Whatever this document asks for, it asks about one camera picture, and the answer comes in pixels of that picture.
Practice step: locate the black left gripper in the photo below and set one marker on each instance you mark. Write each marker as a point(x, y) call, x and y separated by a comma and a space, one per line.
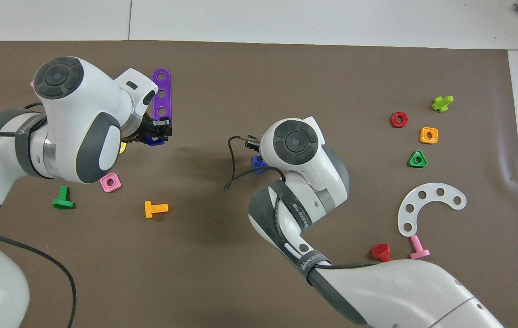
point(140, 127)

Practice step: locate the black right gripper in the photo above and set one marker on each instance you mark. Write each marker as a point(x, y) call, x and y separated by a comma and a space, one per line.
point(252, 142)

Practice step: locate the blue square nut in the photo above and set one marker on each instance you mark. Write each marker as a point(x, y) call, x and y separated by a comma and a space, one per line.
point(153, 142)

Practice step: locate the blue plastic screw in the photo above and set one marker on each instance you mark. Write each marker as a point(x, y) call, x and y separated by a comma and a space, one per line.
point(258, 161)

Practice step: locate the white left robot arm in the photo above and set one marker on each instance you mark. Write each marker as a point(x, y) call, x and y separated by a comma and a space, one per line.
point(81, 105)

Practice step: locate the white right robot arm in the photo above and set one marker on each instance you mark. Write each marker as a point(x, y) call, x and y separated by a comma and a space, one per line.
point(304, 150)

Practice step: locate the pink square nut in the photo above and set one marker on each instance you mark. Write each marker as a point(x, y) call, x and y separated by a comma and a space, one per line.
point(105, 184)

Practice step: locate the orange plastic screw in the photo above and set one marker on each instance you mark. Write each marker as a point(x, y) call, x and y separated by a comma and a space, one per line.
point(148, 209)

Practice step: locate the green plastic screw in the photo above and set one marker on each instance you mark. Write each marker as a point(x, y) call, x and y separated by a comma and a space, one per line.
point(63, 203)

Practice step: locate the red hexagonal nut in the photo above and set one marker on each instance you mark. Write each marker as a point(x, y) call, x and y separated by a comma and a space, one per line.
point(392, 120)

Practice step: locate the green triangular nut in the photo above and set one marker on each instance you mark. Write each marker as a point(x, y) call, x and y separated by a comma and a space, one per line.
point(411, 163)

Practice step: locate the red plastic screw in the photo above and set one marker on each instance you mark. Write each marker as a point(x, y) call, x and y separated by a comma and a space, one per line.
point(380, 253)

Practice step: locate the orange square nut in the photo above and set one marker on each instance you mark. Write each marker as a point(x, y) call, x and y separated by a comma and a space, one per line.
point(422, 135)

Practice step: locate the lime green cross screw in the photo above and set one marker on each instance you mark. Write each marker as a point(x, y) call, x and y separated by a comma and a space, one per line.
point(441, 105)

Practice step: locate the yellow three-hole plate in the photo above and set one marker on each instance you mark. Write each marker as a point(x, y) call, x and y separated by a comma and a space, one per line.
point(123, 148)

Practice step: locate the purple four-hole strip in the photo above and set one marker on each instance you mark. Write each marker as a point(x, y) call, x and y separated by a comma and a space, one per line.
point(162, 82)

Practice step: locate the brown table mat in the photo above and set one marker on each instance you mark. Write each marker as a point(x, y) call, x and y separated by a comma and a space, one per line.
point(240, 82)

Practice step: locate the white curved perforated plate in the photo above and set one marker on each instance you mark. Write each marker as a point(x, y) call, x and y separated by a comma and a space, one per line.
point(431, 191)

